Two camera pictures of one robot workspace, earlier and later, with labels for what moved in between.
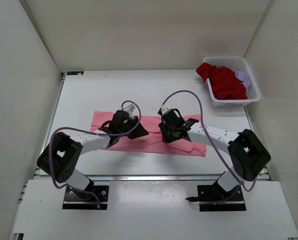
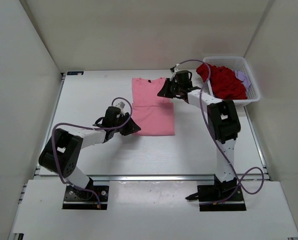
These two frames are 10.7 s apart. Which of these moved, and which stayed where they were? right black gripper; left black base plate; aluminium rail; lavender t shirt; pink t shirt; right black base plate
Moved: right black gripper; pink t shirt
Stayed: lavender t shirt; left black base plate; aluminium rail; right black base plate
